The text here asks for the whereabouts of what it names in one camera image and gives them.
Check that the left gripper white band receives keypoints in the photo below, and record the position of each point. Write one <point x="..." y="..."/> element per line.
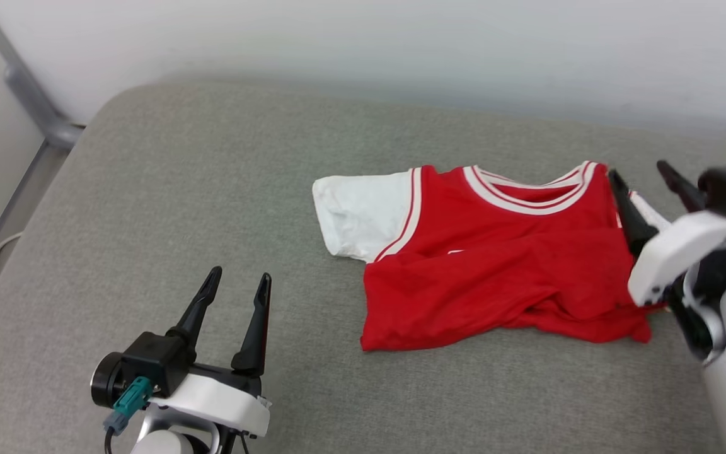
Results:
<point x="218" y="400"/>

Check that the teal left camera connector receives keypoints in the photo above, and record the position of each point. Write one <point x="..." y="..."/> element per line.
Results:
<point x="130" y="397"/>

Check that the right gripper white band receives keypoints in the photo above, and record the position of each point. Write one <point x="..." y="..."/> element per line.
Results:
<point x="672" y="252"/>

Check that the grey metal frame bar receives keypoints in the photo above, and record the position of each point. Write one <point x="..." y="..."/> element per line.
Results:
<point x="16" y="208"/>

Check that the grey metal frame tube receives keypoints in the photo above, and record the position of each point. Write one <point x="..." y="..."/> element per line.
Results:
<point x="35" y="104"/>

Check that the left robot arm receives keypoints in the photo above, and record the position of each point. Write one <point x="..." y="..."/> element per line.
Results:
<point x="167" y="444"/>

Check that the grey fabric sofa seat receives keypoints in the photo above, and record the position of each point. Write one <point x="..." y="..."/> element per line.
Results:
<point x="212" y="208"/>

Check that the red white basketball jersey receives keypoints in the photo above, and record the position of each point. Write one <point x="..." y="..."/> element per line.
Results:
<point x="495" y="271"/>

